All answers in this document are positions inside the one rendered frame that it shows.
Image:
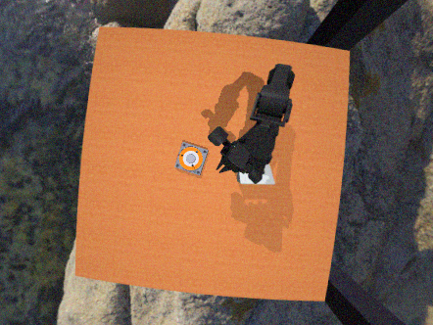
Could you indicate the orange round plate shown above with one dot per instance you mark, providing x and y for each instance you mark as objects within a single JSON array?
[{"x": 187, "y": 151}]

